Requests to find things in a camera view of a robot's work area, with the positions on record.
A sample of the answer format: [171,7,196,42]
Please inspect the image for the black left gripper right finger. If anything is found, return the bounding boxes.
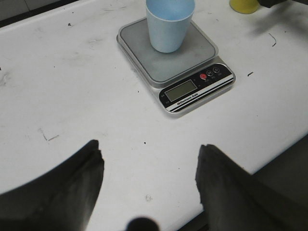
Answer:
[195,144,308,231]

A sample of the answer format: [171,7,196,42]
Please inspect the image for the light blue plastic cup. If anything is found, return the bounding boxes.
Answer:
[145,0,195,53]

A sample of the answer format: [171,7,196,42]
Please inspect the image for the silver digital kitchen scale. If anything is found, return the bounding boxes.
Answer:
[116,18,236,117]

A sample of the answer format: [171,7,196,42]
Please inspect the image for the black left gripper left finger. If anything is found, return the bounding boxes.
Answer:
[0,140,104,231]

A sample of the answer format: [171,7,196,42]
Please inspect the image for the yellow squeeze bottle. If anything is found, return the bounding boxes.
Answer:
[229,0,259,14]

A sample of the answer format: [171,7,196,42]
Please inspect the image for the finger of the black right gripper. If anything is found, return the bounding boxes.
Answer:
[258,0,289,8]

